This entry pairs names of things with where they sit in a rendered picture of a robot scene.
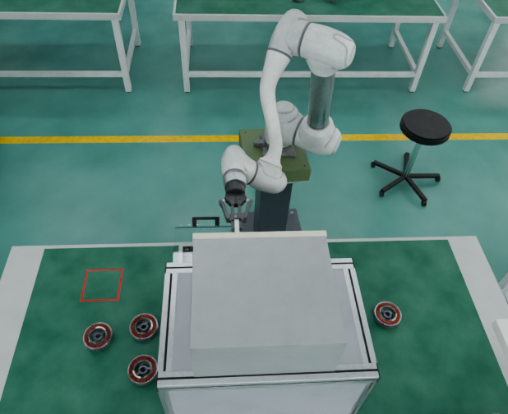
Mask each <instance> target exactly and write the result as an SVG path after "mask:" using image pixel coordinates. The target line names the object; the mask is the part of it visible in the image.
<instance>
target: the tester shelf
mask: <svg viewBox="0 0 508 414"><path fill-rule="evenodd" d="M330 260H331V264H332V269H333V274H334V278H335V286H336V290H337V294H338V298H339V306H340V310H341V315H342V319H343V323H344V331H345V336H346V340H347V344H346V347H345V349H344V351H343V354H342V356H341V358H340V359H339V363H338V365H337V366H336V369H335V371H322V372H302V373H281V374H261V375H222V376H202V377H194V374H193V369H192V359H191V354H190V349H189V348H190V326H191V303H192V262H179V263H166V265H165V276H164V295H163V305H162V315H161V326H160V336H159V355H158V366H157V376H156V388H157V391H158V392H164V391H183V390H202V389H240V388H260V387H279V386H298V385H317V384H355V383H374V382H377V381H378V380H379V379H380V372H379V369H378V365H377V362H376V355H375V352H374V348H373V345H372V338H371V335H370V330H369V327H368V323H367V317H366V313H365V310H364V306H363V299H362V296H361V292H360V288H359V285H358V278H357V275H356V271H355V267H354V263H353V258H343V259H330Z"/></svg>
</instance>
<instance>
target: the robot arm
mask: <svg viewBox="0 0 508 414"><path fill-rule="evenodd" d="M355 50H356V46H355V43H354V41H353V40H352V39H351V38H350V37H348V36H347V35H346V34H345V33H343V32H341V31H339V30H336V29H334V28H331V27H329V26H326V25H320V24H315V23H311V22H309V21H307V16H306V15H305V14H304V13H303V12H302V11H300V10H298V9H290V10H289V11H287V12H286V13H285V14H284V15H283V16H282V18H281V19H280V20H279V22H278V24H277V26H276V27H275V30H274V32H273V34H272V36H271V38H270V43H269V47H268V49H267V52H266V60H265V64H264V67H263V72H262V75H261V83H260V98H261V106H262V111H263V114H264V118H265V122H266V124H265V134H260V140H255V141H254V142H253V143H254V146H255V147H260V148H262V151H263V153H262V158H259V160H258V161H257V162H256V161H254V160H252V159H251V158H249V157H248V156H247V155H246V153H245V151H244V150H243V149H242V148H241V147H240V146H238V145H230V146H229V147H228V148H227V149H226V150H225V151H224V152H223V156H222V160H221V171H222V174H223V179H224V189H225V197H224V199H223V200H219V206H220V207H221V208H222V210H223V213H224V217H225V220H226V222H227V223H231V226H232V231H234V230H235V232H239V230H242V223H246V222H247V217H248V214H249V210H250V207H251V206H252V199H247V197H246V195H245V190H246V188H247V185H249V186H250V187H252V188H254V189H257V190H258V191H263V192H267V193H272V194H276V193H280V192H281V191H283V190H284V188H285V187H286V186H287V177H286V176H285V174H284V173H283V172H282V166H281V164H280V158H281V157H290V158H296V153H295V151H294V147H293V146H294V145H295V146H297V147H298V148H300V149H302V150H306V151H308V152H311V153H314V154H318V155H332V154H334V153H335V152H336V150H337V149H338V147H339V144H340V142H341V140H342V136H341V133H340V132H339V130H338V129H337V128H335V125H334V123H333V121H332V119H331V117H330V105H331V99H332V94H333V89H334V83H335V73H336V72H337V71H338V70H342V69H345V68H346V67H348V66H349V65H350V64H351V62H352V61H353V58H354V54H355ZM293 55H294V56H298V57H301V58H305V59H306V62H307V65H308V66H309V68H310V70H311V80H310V92H309V104H308V115H306V117H304V116H303V115H302V114H301V113H300V112H299V111H298V109H297V108H296V107H295V106H294V105H293V104H292V103H290V102H288V101H279V102H277V103H276V100H275V88H276V85H277V82H278V80H279V78H280V77H281V75H282V73H283V72H284V69H285V68H286V66H288V64H289V62H290V60H291V58H292V56H293ZM225 202H226V203H227V204H228V205H229V206H230V207H231V218H230V217H229V213H228V211H227V208H226V206H225ZM245 202H247V206H246V209H245V213H244V216H243V218H242V207H241V206H243V205H244V203H245ZM235 207H237V208H238V219H234V208H235Z"/></svg>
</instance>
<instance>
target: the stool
mask: <svg viewBox="0 0 508 414"><path fill-rule="evenodd" d="M399 127H400V130H401V131H402V132H403V134H404V135H405V136H406V137H407V138H409V139H410V140H411V141H413V142H415V146H414V147H413V151H412V154H411V155H410V153H408V152H406V153H405V154H404V172H401V171H400V170H397V169H395V168H392V167H390V166H388V165H386V164H383V163H381V162H379V161H376V160H374V161H373V162H371V168H374V167H375V166H378V167H380V168H383V169H385V170H387V171H389V172H391V173H394V174H396V175H398V176H400V177H398V178H397V179H395V180H394V181H393V182H391V183H390V184H388V185H387V186H384V187H383V188H381V190H380V193H379V195H380V197H384V193H385V192H387V191H388V190H389V189H391V188H392V187H394V186H396V185H397V184H399V183H400V182H402V181H403V180H404V179H405V180H406V182H407V183H408V184H409V185H410V186H411V187H412V189H413V190H414V191H415V193H416V194H417V195H418V197H419V198H420V199H421V200H422V201H421V205H422V206H426V205H427V197H426V196H425V195H424V194H423V193H422V192H421V191H420V189H419V188H418V187H417V185H416V184H415V183H414V182H413V180H412V179H411V178H435V181H436V182H439V181H440V180H441V176H440V173H410V172H411V169H412V167H413V164H414V162H415V159H416V158H417V156H418V152H419V150H420V148H421V146H422V145H441V144H443V143H445V142H447V141H448V140H449V138H450V134H451V132H452V127H451V124H450V123H449V122H448V121H447V119H446V118H444V117H443V116H442V115H440V114H439V113H436V112H433V111H431V110H427V109H414V110H411V111H408V112H406V113H405V114H404V115H403V117H402V118H401V120H400V123H399ZM409 156H410V157H409Z"/></svg>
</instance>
